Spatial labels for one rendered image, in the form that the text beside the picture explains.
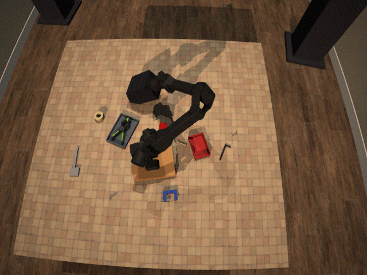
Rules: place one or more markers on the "red tray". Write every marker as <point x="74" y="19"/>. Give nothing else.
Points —
<point x="199" y="146"/>

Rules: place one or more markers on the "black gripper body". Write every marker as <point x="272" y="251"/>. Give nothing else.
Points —
<point x="151" y="164"/>

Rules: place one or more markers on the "tan ring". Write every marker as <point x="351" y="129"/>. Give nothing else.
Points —
<point x="101" y="118"/>

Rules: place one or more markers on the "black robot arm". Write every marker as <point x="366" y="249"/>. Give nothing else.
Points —
<point x="162" y="139"/>

